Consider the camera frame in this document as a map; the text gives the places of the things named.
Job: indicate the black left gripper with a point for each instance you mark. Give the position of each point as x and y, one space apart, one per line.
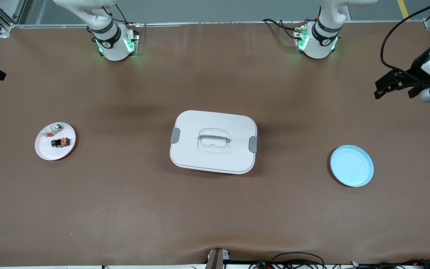
418 65

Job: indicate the pink round plate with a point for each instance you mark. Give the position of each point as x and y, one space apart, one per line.
52 152

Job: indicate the brown bracket post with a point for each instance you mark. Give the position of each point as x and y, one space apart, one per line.
214 259

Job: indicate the black orange push switch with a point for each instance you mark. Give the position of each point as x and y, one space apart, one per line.
60 142

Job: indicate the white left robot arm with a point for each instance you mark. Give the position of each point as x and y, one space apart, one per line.
321 41

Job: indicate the light blue round plate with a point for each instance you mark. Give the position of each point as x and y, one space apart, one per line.
351 166

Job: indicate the silver switch with green end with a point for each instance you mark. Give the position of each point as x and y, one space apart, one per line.
53 129

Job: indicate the brown table mat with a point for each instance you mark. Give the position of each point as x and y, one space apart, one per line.
215 209

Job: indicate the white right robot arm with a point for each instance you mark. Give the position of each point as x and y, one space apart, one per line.
114 41

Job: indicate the silver table edge rail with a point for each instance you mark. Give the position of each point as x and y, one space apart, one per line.
200 23

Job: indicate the white lidded storage box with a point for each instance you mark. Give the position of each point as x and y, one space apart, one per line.
215 158

